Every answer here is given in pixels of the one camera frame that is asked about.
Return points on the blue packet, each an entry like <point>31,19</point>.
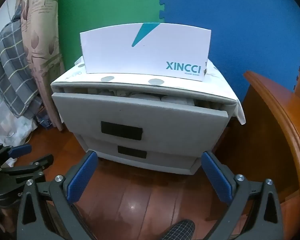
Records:
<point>43,121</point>

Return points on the pink XINCCI box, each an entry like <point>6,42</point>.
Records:
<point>145,52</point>

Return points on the grey plaid blanket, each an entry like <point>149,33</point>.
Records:
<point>12,67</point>

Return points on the wooden drawer grey front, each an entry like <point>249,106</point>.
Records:
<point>165,120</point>

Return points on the grey drawer cabinet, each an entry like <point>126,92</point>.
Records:
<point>205,152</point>

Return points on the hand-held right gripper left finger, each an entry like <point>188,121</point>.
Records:
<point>82,177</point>

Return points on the person's plaid slipper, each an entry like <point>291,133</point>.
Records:
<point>177,230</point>

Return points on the grey lower drawer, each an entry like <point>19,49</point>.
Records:
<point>165,158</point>

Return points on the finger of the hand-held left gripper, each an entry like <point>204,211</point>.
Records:
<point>20,150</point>
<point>27,168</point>

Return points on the rolled pink floral mattress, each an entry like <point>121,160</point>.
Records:
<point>42,42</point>

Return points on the green foam mat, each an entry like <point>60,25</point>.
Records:
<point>102,5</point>

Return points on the white patterned cover cloth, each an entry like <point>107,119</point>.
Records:
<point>155,81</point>

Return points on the blue foam mat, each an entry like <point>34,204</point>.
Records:
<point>240,30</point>

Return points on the orange wooden furniture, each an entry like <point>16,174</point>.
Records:
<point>277,110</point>

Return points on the white floral cloth pile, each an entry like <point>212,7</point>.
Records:
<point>12,127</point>

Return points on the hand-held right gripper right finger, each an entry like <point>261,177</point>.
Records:
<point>217,177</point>

